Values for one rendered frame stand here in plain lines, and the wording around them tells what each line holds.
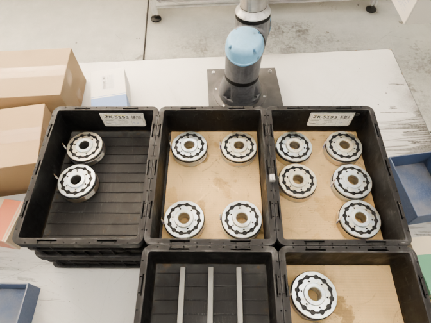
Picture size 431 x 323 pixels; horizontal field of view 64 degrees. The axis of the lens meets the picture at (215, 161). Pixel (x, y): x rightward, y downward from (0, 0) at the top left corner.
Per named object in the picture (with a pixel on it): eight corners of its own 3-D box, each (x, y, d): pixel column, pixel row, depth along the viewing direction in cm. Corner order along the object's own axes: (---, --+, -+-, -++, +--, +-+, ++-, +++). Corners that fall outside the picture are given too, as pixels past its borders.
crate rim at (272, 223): (160, 111, 99) (159, 106, 97) (264, 111, 98) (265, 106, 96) (144, 247, 78) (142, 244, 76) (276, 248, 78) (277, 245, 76)
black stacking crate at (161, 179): (165, 131, 107) (160, 107, 97) (260, 131, 106) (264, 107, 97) (152, 258, 86) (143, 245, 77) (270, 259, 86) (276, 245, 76)
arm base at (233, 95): (217, 79, 127) (217, 57, 119) (257, 77, 127) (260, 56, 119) (220, 109, 118) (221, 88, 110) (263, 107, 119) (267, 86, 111)
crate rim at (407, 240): (264, 111, 98) (265, 106, 96) (369, 111, 98) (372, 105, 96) (276, 248, 78) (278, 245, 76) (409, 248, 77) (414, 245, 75)
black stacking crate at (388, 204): (261, 131, 106) (265, 107, 97) (357, 131, 106) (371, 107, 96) (271, 259, 86) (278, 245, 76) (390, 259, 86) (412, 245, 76)
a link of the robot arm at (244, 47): (220, 80, 112) (221, 45, 101) (229, 54, 120) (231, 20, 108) (256, 87, 111) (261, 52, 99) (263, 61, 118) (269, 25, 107)
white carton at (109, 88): (133, 125, 122) (127, 108, 114) (99, 130, 121) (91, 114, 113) (129, 84, 132) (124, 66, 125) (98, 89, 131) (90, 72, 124)
